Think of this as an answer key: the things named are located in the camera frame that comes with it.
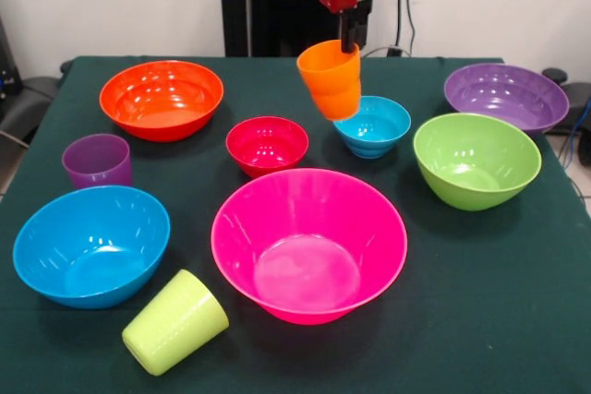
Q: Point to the orange cup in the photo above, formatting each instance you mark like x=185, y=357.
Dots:
x=330, y=85

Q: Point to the large pink bowl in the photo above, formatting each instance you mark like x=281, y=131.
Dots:
x=309, y=246

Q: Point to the green cup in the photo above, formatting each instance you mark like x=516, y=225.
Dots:
x=173, y=325

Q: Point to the small blue bowl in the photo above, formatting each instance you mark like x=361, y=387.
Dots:
x=378, y=133

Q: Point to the small red-pink bowl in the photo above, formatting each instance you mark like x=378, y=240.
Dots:
x=266, y=145

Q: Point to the large purple bowl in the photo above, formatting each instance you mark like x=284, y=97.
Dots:
x=505, y=94

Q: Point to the large green bowl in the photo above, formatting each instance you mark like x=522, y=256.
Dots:
x=475, y=163

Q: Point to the large orange-red bowl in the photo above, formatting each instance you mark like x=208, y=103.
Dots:
x=161, y=99

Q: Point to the dark green tablecloth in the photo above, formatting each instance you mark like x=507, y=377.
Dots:
x=461, y=274

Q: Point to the purple cup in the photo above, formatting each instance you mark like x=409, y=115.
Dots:
x=97, y=163

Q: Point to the large blue bowl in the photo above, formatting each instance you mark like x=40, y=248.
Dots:
x=92, y=246

